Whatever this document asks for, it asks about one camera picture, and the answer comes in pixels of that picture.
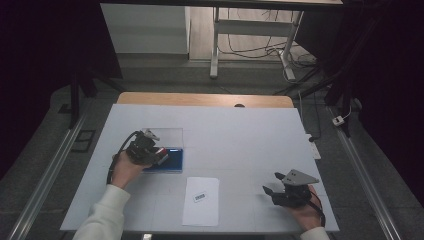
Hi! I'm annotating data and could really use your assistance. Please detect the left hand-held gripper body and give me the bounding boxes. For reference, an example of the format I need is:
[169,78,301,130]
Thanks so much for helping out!
[125,128,162,166]

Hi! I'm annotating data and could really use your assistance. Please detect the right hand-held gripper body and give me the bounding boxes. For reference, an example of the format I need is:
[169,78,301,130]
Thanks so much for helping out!
[271,169,321,209]

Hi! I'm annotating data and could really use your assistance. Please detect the red and white stamp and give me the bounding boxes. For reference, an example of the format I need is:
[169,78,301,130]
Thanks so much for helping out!
[155,147,170,166]

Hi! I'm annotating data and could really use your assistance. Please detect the blue ink pad box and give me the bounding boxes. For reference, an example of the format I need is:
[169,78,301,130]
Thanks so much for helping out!
[141,127,185,174]

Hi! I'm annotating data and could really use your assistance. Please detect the person's right hand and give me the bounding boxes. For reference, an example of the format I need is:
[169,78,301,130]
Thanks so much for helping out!
[287,184,325,233]

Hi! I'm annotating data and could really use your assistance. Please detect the person's left hand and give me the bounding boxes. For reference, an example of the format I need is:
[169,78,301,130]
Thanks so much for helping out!
[110,149,153,191]

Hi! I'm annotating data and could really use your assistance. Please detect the white power strip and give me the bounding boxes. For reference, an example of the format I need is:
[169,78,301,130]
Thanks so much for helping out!
[305,133,322,161]

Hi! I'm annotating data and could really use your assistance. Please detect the white table cover board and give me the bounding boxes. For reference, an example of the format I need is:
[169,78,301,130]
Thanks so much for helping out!
[59,103,340,233]

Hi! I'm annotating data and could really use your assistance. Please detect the white paper sheet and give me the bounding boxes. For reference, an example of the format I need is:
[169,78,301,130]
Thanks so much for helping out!
[181,176,221,228]

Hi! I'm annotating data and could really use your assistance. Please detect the wooden table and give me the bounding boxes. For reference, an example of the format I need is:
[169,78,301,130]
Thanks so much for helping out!
[116,91,295,109]

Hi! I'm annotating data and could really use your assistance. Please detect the black stand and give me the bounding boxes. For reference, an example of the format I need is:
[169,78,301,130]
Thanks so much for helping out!
[273,49,364,138]
[67,66,126,130]

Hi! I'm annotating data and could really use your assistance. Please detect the white cabinet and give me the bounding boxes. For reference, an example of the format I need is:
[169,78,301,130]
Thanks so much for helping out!
[100,3,191,55]

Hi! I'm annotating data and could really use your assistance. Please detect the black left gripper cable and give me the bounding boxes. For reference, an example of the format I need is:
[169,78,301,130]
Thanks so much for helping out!
[106,130,141,185]

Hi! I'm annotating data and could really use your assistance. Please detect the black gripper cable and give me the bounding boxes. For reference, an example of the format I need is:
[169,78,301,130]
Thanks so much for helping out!
[307,189,327,228]
[106,130,141,185]

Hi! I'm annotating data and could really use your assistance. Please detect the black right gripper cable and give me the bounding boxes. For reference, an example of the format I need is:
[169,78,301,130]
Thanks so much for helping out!
[307,189,327,228]

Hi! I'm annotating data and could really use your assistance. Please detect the black floor socket frame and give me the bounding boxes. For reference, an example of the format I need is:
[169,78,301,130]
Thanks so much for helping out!
[70,129,97,154]

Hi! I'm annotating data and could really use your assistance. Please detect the metal floor rail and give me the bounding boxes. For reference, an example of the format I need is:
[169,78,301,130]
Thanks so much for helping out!
[328,107,403,240]
[6,111,88,240]

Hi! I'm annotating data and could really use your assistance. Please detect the black floor cables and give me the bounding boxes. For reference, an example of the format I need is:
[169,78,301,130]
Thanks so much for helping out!
[218,8,323,98]

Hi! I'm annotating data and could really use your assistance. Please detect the white metal desk frame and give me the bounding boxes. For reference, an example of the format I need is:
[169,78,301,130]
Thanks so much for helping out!
[209,6,305,82]

